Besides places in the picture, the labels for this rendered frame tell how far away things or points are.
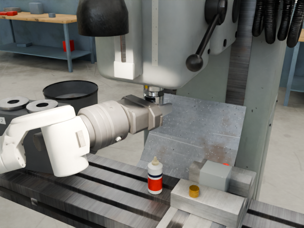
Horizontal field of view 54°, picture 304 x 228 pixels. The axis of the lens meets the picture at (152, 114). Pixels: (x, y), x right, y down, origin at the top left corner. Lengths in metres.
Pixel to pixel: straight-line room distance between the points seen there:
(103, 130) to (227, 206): 0.30
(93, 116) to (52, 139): 0.08
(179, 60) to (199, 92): 0.51
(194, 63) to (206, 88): 0.54
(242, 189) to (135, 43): 0.43
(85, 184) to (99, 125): 0.37
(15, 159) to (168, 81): 0.30
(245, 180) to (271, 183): 1.91
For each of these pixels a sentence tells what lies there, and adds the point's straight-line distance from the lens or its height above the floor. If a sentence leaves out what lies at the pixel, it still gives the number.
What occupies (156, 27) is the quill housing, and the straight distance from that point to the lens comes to 0.55.
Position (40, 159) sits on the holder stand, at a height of 1.02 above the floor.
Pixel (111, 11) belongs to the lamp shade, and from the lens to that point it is 0.42.
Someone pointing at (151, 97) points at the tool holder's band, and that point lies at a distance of 0.67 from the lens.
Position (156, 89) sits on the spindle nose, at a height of 1.29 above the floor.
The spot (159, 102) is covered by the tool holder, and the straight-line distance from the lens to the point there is 0.68.
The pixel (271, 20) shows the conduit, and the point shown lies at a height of 1.42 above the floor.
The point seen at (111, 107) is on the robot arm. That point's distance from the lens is 0.60.
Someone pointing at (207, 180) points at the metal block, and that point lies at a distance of 0.71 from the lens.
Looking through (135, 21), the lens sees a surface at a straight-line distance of 0.54.
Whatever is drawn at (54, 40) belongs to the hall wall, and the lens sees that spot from 6.71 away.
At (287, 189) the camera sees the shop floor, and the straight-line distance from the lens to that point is 2.65.
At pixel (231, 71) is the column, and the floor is 1.24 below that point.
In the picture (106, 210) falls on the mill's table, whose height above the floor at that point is 0.97.
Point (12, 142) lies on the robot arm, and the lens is 0.56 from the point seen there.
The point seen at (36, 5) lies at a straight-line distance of 6.40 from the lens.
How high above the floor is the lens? 1.51
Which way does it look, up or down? 24 degrees down
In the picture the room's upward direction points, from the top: straight up
